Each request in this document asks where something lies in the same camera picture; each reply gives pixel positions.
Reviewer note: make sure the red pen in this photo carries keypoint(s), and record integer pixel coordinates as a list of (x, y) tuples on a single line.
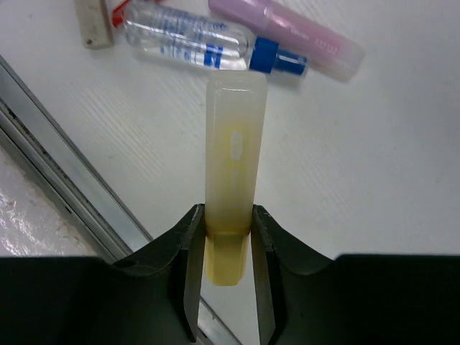
[(118, 13)]

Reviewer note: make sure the yellow highlighter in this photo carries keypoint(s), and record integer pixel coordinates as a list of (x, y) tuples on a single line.
[(235, 114)]

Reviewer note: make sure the white eraser block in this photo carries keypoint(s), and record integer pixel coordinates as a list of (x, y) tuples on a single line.
[(94, 24)]

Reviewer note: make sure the aluminium front rail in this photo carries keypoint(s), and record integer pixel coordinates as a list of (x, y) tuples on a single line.
[(70, 299)]

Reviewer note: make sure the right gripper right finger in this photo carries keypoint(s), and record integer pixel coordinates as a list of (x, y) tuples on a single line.
[(296, 303)]

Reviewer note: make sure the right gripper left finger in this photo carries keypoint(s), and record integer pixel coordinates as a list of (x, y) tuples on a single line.
[(159, 294)]

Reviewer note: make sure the clear bottle blue cap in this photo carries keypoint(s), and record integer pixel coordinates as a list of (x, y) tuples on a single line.
[(158, 30)]

